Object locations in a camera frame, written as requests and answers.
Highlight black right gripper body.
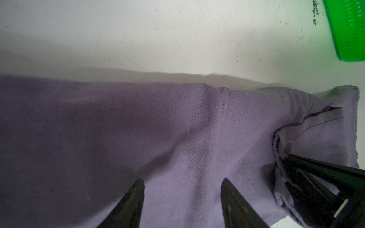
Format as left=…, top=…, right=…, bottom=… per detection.
left=329, top=186, right=365, bottom=228

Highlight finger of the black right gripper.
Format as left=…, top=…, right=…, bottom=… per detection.
left=283, top=154, right=365, bottom=199

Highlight purple trousers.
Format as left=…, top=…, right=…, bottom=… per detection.
left=1, top=76, right=359, bottom=228

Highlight green plastic basket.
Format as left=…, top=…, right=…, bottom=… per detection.
left=324, top=0, right=365, bottom=62

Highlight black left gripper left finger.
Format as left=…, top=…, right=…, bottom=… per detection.
left=98, top=179, right=145, bottom=228

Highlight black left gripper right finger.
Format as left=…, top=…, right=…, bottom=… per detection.
left=220, top=178, right=269, bottom=228

